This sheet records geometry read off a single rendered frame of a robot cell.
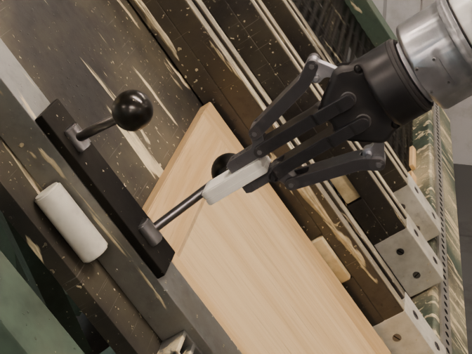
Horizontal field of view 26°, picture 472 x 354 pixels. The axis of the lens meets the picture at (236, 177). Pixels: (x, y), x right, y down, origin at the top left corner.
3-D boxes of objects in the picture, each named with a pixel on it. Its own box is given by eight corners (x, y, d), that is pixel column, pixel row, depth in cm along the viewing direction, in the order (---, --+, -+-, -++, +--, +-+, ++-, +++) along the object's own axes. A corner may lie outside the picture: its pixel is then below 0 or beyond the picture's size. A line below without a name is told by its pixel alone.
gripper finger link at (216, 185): (263, 166, 98) (258, 159, 97) (205, 200, 100) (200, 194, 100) (267, 154, 100) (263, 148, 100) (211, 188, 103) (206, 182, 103)
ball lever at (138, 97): (69, 167, 100) (144, 133, 90) (45, 137, 99) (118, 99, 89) (93, 145, 103) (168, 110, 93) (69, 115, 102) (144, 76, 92)
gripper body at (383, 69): (390, 44, 89) (301, 97, 92) (441, 122, 91) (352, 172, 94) (392, 22, 95) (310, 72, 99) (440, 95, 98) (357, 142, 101)
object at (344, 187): (346, 204, 183) (361, 197, 181) (322, 169, 181) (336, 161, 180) (348, 197, 185) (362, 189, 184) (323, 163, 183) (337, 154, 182)
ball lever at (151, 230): (152, 258, 102) (259, 178, 103) (129, 229, 101) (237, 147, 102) (147, 250, 105) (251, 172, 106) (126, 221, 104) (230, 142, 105)
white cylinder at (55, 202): (29, 204, 97) (80, 268, 99) (53, 189, 96) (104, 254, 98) (39, 191, 100) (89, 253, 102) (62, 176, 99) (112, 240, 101)
